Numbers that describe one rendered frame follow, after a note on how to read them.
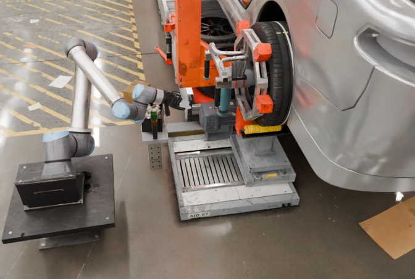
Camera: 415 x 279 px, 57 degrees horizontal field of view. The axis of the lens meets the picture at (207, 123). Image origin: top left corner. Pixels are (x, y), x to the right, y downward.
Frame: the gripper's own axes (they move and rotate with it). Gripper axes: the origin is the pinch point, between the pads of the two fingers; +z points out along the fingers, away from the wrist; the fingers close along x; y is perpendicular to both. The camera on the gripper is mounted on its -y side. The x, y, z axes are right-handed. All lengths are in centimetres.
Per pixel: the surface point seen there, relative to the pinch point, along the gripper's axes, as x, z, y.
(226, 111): 12.5, 34.3, -1.8
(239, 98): 12.9, 38.0, 10.2
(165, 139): 1.9, -3.9, -28.4
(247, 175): -15, 59, -32
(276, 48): -15, 23, 59
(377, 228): -70, 131, -13
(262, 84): -23, 22, 39
